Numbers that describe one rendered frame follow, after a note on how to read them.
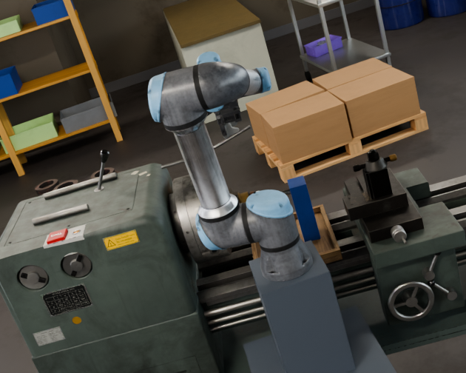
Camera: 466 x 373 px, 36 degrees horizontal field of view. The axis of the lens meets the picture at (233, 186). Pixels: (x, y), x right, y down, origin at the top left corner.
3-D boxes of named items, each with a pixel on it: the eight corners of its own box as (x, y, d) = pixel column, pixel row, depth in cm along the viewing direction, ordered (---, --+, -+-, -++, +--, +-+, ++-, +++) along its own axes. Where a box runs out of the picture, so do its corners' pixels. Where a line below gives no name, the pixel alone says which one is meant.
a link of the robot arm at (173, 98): (257, 251, 197) (195, 74, 170) (206, 261, 200) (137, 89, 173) (258, 226, 207) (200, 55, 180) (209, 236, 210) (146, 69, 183)
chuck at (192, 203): (208, 277, 245) (180, 196, 233) (208, 237, 274) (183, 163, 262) (234, 270, 244) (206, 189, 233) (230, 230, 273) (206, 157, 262)
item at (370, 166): (366, 175, 237) (365, 166, 236) (361, 165, 244) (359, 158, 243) (390, 168, 236) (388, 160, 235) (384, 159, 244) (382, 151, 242)
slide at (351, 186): (371, 243, 235) (368, 232, 233) (345, 190, 274) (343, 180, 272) (424, 229, 234) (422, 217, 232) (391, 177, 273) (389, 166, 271)
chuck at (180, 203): (199, 280, 245) (170, 199, 233) (199, 239, 274) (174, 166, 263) (208, 277, 245) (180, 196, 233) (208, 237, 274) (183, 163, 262)
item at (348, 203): (350, 221, 243) (347, 209, 241) (345, 209, 252) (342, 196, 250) (409, 205, 241) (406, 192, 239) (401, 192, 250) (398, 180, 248)
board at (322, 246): (258, 282, 245) (255, 272, 243) (251, 234, 278) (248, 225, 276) (342, 259, 243) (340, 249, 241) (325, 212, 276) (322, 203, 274)
